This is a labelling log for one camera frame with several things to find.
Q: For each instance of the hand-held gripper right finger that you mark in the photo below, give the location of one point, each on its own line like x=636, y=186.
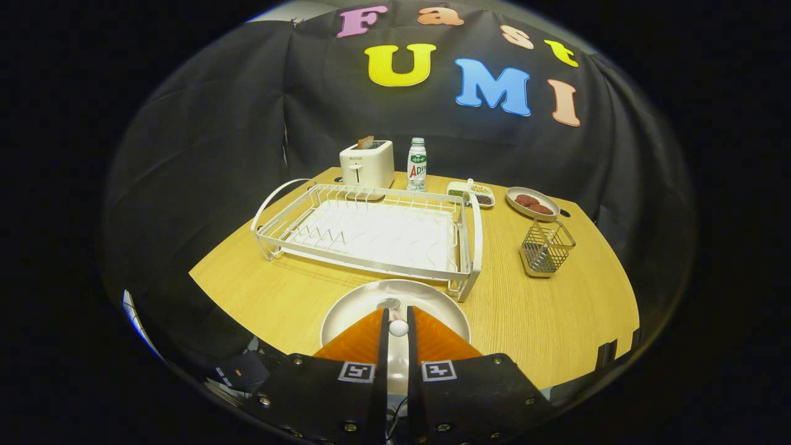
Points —
x=469, y=389

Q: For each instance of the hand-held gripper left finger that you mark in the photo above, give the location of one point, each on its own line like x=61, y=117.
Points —
x=321, y=395

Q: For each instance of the white plate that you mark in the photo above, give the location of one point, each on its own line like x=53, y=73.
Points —
x=364, y=306

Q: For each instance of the small grey dish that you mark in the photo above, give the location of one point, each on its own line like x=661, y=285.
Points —
x=519, y=210

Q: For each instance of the white divided snack dish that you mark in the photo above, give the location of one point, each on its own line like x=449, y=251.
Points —
x=484, y=199

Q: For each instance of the dark box with white label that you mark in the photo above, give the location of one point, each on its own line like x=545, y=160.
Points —
x=247, y=371

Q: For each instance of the white bottle green label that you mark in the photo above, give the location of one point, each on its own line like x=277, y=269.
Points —
x=417, y=167

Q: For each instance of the white toaster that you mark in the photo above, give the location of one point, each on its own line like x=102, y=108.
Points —
x=371, y=165

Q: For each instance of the brown bread slice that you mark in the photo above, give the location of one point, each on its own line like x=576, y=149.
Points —
x=366, y=142

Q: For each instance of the black backdrop cloth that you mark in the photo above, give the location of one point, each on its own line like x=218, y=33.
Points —
x=216, y=123

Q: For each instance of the black table bracket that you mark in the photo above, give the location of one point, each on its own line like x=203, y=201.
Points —
x=636, y=339
x=607, y=353

